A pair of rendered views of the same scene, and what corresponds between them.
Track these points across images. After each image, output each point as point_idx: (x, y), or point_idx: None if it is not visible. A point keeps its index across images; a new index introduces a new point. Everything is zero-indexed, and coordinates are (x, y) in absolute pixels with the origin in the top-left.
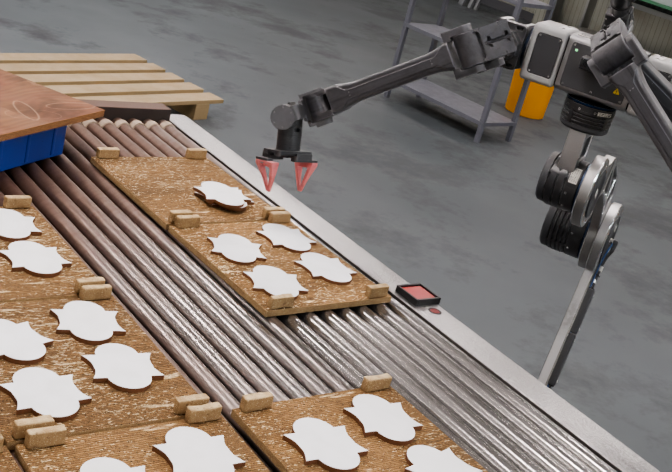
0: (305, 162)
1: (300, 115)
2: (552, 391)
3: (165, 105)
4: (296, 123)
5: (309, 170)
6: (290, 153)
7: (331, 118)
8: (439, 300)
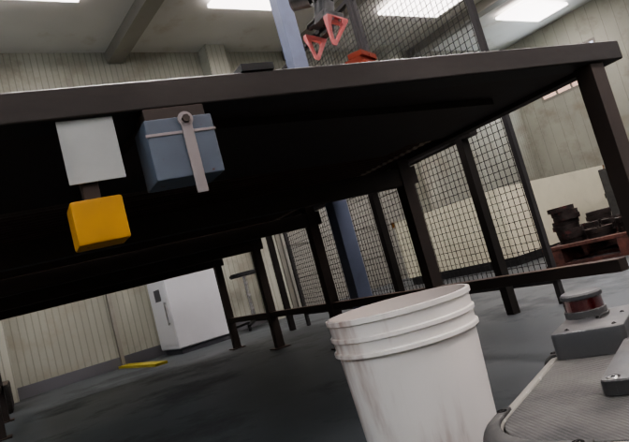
0: (319, 20)
1: None
2: (49, 89)
3: (585, 42)
4: None
5: (325, 23)
6: (311, 22)
7: None
8: (240, 66)
